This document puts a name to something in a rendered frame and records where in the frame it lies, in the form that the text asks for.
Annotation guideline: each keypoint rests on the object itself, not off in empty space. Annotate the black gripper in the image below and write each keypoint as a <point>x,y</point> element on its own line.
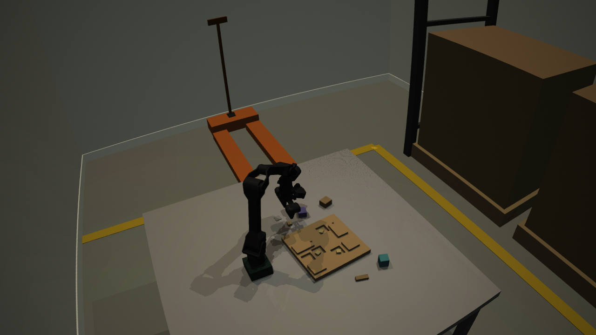
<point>287,197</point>

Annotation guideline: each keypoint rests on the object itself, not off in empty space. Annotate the teal cube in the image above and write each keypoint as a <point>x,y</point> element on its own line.
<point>383,260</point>

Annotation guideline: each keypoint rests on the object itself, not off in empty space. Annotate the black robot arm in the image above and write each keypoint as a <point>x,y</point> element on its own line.
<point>254,189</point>

